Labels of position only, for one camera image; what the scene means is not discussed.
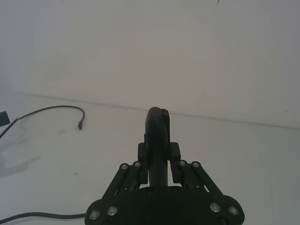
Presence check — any white table cloth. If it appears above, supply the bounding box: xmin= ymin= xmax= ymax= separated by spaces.
xmin=0 ymin=92 xmax=300 ymax=225

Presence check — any thin black cable with plug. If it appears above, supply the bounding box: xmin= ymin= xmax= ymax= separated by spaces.
xmin=0 ymin=105 xmax=86 ymax=139

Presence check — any black curved plug body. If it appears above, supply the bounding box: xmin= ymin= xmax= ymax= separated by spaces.
xmin=143 ymin=106 xmax=171 ymax=188

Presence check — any small black flat block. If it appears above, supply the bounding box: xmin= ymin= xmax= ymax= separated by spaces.
xmin=0 ymin=112 xmax=10 ymax=128

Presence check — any dark grey cord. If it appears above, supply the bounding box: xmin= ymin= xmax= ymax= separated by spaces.
xmin=0 ymin=211 xmax=87 ymax=222

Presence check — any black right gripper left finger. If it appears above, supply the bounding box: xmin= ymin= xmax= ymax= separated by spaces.
xmin=102 ymin=142 xmax=149 ymax=200

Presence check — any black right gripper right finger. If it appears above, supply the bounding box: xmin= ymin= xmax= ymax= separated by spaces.
xmin=168 ymin=142 xmax=225 ymax=197

